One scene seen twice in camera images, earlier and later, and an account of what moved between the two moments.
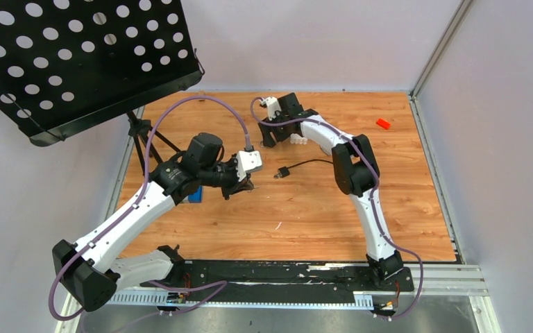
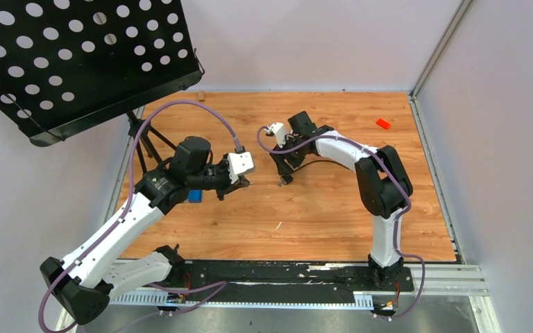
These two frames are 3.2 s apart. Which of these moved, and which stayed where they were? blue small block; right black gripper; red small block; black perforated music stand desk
Moved: right black gripper
Stayed: red small block; black perforated music stand desk; blue small block
